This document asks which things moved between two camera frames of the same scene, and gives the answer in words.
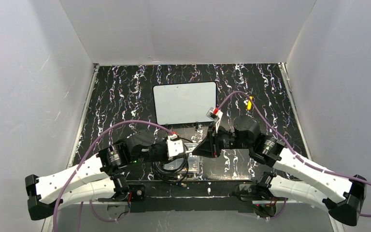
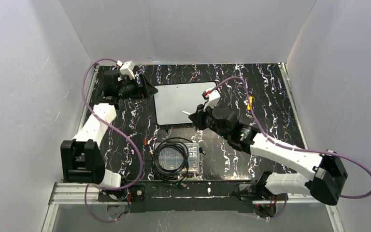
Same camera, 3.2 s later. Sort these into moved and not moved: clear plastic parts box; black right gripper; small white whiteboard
Moved: black right gripper
Not moved: clear plastic parts box; small white whiteboard
